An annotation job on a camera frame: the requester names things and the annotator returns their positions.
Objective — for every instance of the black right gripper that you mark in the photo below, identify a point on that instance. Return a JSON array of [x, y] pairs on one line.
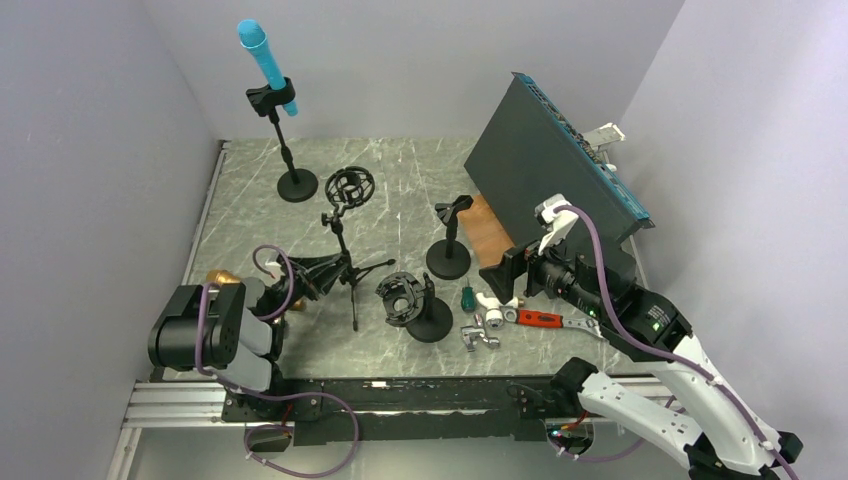
[[501, 277]]

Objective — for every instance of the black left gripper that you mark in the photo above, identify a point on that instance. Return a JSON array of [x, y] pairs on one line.
[[315, 273]]

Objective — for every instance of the black clip stand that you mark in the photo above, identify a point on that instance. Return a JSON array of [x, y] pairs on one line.
[[449, 259]]

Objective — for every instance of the black stand holding blue microphone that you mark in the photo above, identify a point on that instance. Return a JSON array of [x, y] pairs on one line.
[[295, 185]]

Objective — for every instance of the black shock-mount stand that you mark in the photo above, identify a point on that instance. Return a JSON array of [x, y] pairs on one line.
[[413, 305]]

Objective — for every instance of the gold microphone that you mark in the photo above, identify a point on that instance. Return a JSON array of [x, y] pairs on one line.
[[221, 276]]

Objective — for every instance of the blue microphone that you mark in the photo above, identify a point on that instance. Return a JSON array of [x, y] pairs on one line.
[[265, 63]]

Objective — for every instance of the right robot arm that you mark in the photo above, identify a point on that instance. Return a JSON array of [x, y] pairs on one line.
[[716, 435]]

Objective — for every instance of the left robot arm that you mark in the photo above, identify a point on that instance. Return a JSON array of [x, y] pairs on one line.
[[233, 330]]

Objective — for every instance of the brown wooden board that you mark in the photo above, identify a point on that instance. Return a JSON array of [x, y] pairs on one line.
[[488, 238]]

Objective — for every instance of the white plastic faucet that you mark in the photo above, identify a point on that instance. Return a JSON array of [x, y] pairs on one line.
[[496, 313]]

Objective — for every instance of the chrome pipe fitting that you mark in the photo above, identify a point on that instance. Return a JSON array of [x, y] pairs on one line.
[[473, 334]]

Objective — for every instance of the dark rack unit, blue front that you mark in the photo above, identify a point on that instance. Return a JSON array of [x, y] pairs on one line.
[[529, 151]]

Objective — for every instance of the green handle screwdriver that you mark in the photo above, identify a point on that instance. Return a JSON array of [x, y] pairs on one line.
[[467, 298]]

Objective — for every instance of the white camera mount, left wrist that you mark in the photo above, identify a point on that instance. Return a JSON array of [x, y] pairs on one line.
[[274, 269]]

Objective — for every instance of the white camera mount, wrist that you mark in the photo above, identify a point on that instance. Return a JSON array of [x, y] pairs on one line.
[[554, 216], [274, 269]]

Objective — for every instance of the red handle adjustable wrench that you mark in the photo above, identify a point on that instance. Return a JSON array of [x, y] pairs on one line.
[[538, 319]]

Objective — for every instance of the white camera mount, right wrist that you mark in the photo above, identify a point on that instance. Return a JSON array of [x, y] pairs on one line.
[[554, 216]]

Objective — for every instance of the black front rail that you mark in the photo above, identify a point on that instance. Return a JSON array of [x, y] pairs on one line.
[[409, 408]]

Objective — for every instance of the white bracket behind rack unit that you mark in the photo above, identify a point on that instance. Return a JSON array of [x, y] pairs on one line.
[[600, 137]]

